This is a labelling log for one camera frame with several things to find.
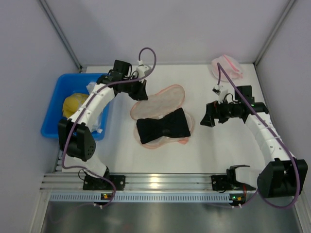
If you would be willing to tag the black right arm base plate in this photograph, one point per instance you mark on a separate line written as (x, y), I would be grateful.
(222, 183)

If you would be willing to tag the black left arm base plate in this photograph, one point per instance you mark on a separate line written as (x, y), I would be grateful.
(96, 184)

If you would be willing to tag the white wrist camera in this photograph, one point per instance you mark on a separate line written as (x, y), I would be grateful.
(221, 91)
(142, 69)

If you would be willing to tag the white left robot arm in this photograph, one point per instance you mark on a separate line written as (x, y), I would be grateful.
(75, 138)

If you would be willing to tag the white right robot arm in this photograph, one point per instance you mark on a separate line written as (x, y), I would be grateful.
(282, 175)

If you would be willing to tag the white slotted cable duct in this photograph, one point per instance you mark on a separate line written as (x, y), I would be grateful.
(148, 197)

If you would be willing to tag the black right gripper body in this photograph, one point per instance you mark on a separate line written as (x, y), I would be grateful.
(216, 112)

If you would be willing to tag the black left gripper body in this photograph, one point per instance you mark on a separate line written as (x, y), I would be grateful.
(135, 89)

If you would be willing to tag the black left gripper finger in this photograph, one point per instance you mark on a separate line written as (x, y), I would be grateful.
(142, 95)
(135, 96)

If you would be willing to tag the aluminium mounting rail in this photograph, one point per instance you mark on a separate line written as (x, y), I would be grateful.
(136, 182)

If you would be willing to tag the yellow bra in bin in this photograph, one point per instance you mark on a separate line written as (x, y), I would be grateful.
(73, 103)

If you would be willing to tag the black bra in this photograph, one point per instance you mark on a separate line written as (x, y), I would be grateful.
(172, 125)

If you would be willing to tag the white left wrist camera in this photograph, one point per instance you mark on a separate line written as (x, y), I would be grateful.
(142, 69)

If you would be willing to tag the blue plastic bin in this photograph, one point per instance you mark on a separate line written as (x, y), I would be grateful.
(66, 85)

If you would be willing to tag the pink mesh laundry pouch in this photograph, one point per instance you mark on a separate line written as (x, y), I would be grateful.
(229, 64)

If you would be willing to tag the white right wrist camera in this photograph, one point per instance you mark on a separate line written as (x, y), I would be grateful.
(221, 91)

